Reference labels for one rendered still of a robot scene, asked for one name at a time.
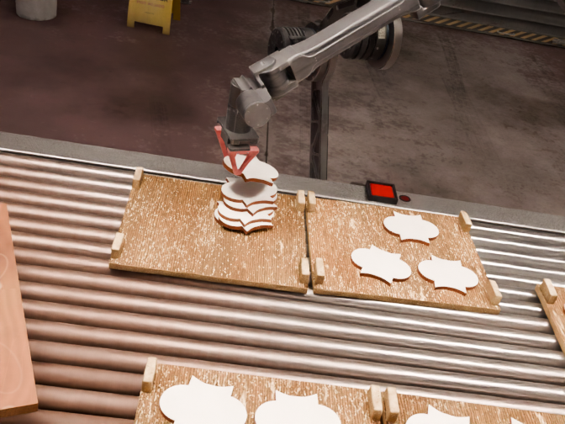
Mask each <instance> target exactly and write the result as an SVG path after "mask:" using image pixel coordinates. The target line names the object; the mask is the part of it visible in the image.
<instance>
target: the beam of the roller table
mask: <svg viewBox="0 0 565 424"><path fill-rule="evenodd" d="M0 152H5V153H11V154H16V155H22V156H33V157H38V158H44V159H51V160H57V161H63V162H73V163H79V164H85V165H90V166H96V167H107V168H112V169H119V170H125V171H131V172H135V170H136V168H137V167H143V168H144V173H147V174H153V175H159V176H164V177H170V178H181V179H187V180H193V181H199V182H205V183H215V184H221V185H224V184H226V183H227V182H226V181H225V179H226V178H242V177H240V176H236V175H235V174H233V173H231V172H229V171H227V170H226V169H225V168H224V166H223V165H219V164H213V163H208V162H197V161H192V160H186V159H180V158H175V157H169V156H158V155H152V154H147V153H141V152H135V151H125V150H119V149H114V148H107V147H101V146H91V145H86V144H80V143H74V142H69V141H63V140H52V139H46V138H40V137H35V136H29V135H19V134H13V133H8V132H2V131H0ZM273 183H274V184H275V185H276V187H277V193H283V194H289V195H295V196H297V192H298V190H303V191H304V197H307V196H308V191H314V195H315V197H316V198H318V199H330V200H337V201H343V202H350V203H357V204H369V205H375V206H382V207H388V208H395V209H406V210H413V211H419V212H426V213H433V214H439V215H451V216H458V217H459V214H460V212H461V211H465V212H467V215H468V217H469V218H470V220H471V221H472V222H477V223H483V224H489V225H499V226H505V227H511V228H517V229H522V230H528V231H540V232H545V233H551V234H557V235H563V236H565V216H560V215H549V214H543V213H538V212H532V211H526V210H521V209H510V208H505V207H499V206H493V205H487V204H477V203H471V202H465V201H460V200H454V199H444V198H437V197H431V196H426V195H420V194H415V193H404V192H399V191H396V192H397V195H398V203H397V204H386V203H380V202H374V201H369V200H368V197H367V189H366V187H365V186H359V185H353V184H348V183H338V182H331V181H325V180H320V179H314V178H304V177H298V176H292V175H287V174H281V173H279V174H278V177H277V180H276V181H273ZM400 195H406V196H408V197H410V199H411V200H410V201H409V202H404V201H402V200H400V199H399V196H400Z"/></svg>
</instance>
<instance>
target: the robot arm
mask: <svg viewBox="0 0 565 424"><path fill-rule="evenodd" d="M440 1H441V0H372V1H370V2H369V3H366V4H365V5H363V6H361V7H360V8H358V9H357V10H355V11H353V12H352V13H349V14H348V15H346V16H345V17H344V18H342V19H340V20H338V21H336V22H334V23H333V24H331V25H330V26H328V27H326V28H325V29H322V30H321V31H320V32H318V33H317V34H314V35H313V36H311V37H309V38H308V39H306V40H304V41H301V42H299V43H297V44H295V45H289V46H288V47H286V48H284V49H283V50H280V51H278V50H277V51H275V52H273V53H272V54H270V55H269V56H267V57H265V58H263V59H261V60H260V61H258V62H256V63H254V64H253V65H251V66H249V68H250V70H251V73H252V76H253V77H254V79H255V81H254V80H252V79H251V78H246V77H245V76H244V75H241V77H236V78H233V79H232V80H231V83H230V95H229V102H228V108H227V114H226V116H219V117H218V118H217V123H219V124H220V125H221V126H215V127H214V129H215V132H216V135H217V137H218V140H219V143H220V146H221V149H222V152H223V155H224V157H226V156H229V158H230V163H231V166H232V169H233V172H234V174H235V175H241V174H242V172H243V171H244V170H245V168H246V166H247V165H248V164H249V163H250V161H251V160H252V159H253V158H254V157H255V156H256V155H257V154H258V153H259V149H258V147H257V146H249V145H248V144H239V143H240V141H250V143H251V144H258V143H259V138H260V137H259V136H258V134H257V133H256V132H255V130H254V129H253V128H258V127H262V126H263V125H265V124H266V123H267V122H268V120H269V119H270V118H271V116H272V115H274V114H275V113H276V112H277V109H276V107H275V105H274V103H273V100H275V101H277V100H279V99H280V98H283V97H285V96H286V95H287V94H288V92H290V91H291V90H293V89H295V88H296V87H298V86H299V85H298V82H300V81H302V80H304V79H305V78H306V77H308V76H309V74H310V73H311V72H313V71H314V70H315V69H316V68H317V67H319V66H321V65H322V64H323V63H325V62H327V61H328V60H329V59H331V58H333V57H334V56H337V55H338V54H340V53H341V52H342V51H344V50H346V49H348V48H350V47H351V46H353V45H354V44H356V43H358V42H359V41H361V40H363V39H365V38H367V37H368V36H369V35H371V34H373V33H375V32H376V31H378V30H380V29H381V28H383V27H384V26H386V25H388V24H390V23H392V22H393V21H394V20H396V19H398V18H400V17H402V16H404V15H406V14H408V13H409V15H410V16H411V17H412V18H413V19H418V20H419V19H421V18H423V17H424V16H426V15H427V14H429V13H431V12H433V11H434V10H436V9H438V8H439V7H440V6H441V3H440ZM225 145H227V150H226V147H225ZM240 154H248V155H247V156H246V159H245V160H244V161H243V163H242V164H241V166H240V168H239V169H237V165H236V160H235V157H236V155H240Z"/></svg>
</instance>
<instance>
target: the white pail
mask: <svg viewBox="0 0 565 424"><path fill-rule="evenodd" d="M15 2H16V14H17V15H18V16H19V17H21V18H23V19H29V20H36V21H44V20H50V19H53V18H55V16H56V9H57V0H15Z"/></svg>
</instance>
